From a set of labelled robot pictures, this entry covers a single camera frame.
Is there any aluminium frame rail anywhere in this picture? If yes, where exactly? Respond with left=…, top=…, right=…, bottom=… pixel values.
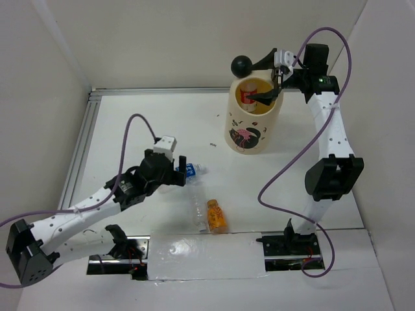
left=50, top=86, right=322, bottom=235

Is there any clear unlabelled plastic bottle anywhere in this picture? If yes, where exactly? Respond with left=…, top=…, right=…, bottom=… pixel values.
left=190, top=182, right=208, bottom=233

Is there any cream bin with black ears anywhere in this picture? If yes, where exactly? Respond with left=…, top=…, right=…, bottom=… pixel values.
left=224, top=55, right=283, bottom=155

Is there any red label plastic bottle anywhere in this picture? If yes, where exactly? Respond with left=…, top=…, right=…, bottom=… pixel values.
left=240, top=82, right=257, bottom=113

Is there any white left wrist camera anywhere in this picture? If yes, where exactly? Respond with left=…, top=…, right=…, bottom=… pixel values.
left=153, top=135, right=177, bottom=157

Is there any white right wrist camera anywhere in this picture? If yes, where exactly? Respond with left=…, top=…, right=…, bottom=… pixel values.
left=274, top=50, right=295, bottom=71

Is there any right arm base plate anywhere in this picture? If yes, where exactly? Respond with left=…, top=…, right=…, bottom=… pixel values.
left=255, top=234, right=325, bottom=272

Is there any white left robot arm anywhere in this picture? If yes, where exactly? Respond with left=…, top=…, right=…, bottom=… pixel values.
left=6, top=149, right=187, bottom=288

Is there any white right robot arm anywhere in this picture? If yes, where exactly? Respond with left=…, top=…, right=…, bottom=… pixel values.
left=252, top=43, right=364, bottom=254

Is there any blue label clear bottle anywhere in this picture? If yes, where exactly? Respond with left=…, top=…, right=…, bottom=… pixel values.
left=158, top=163, right=208, bottom=194

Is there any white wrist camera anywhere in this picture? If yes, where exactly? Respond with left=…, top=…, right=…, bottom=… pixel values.
left=153, top=135, right=177, bottom=157
left=274, top=50, right=295, bottom=71

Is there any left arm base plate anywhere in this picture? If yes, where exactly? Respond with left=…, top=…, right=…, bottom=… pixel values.
left=86, top=236, right=150, bottom=281

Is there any white taped cover sheet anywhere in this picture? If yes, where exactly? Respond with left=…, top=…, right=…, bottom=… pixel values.
left=147, top=233, right=267, bottom=281

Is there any orange juice bottle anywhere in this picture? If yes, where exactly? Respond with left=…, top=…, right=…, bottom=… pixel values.
left=207, top=200, right=228, bottom=234

